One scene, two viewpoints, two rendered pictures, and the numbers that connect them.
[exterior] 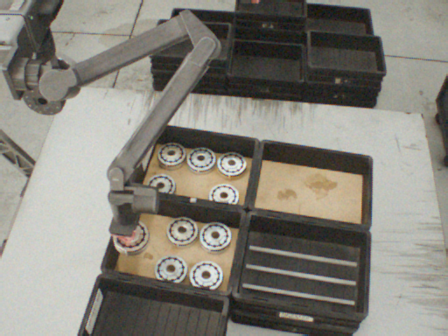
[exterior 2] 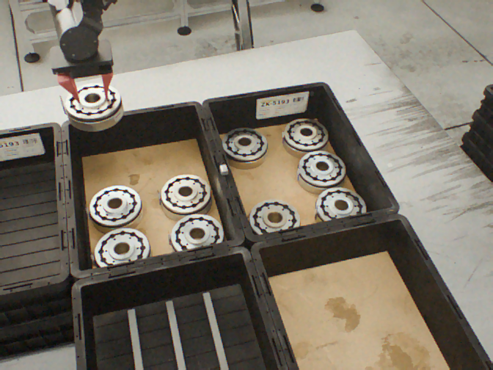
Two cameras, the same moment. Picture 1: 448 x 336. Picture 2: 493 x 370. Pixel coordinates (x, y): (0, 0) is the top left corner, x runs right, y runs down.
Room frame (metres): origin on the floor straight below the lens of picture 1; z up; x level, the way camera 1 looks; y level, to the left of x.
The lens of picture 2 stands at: (0.64, -0.55, 1.69)
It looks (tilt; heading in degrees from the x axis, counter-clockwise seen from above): 49 degrees down; 63
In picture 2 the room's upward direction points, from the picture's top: 3 degrees clockwise
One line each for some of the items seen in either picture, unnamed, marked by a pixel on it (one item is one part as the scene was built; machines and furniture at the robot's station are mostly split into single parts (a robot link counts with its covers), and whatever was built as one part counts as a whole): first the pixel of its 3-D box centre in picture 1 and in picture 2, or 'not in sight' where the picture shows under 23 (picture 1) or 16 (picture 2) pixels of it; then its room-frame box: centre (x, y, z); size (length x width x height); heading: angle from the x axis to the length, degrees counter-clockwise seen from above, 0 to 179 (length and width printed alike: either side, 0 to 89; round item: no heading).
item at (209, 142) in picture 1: (196, 173); (290, 171); (1.07, 0.09, 0.87); 0.40 x 0.30 x 0.11; 80
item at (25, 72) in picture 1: (28, 74); not in sight; (0.95, 0.50, 1.45); 0.09 x 0.08 x 0.12; 175
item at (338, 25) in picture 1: (333, 42); not in sight; (2.45, -0.66, 0.31); 0.40 x 0.30 x 0.34; 85
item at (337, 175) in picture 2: (201, 158); (322, 168); (1.14, 0.08, 0.86); 0.10 x 0.10 x 0.01
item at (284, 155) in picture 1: (311, 192); (366, 344); (1.00, -0.30, 0.87); 0.40 x 0.30 x 0.11; 80
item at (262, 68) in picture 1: (264, 82); not in sight; (2.09, -0.23, 0.31); 0.40 x 0.30 x 0.34; 85
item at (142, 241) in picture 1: (130, 234); (93, 100); (0.72, 0.26, 1.04); 0.10 x 0.10 x 0.01
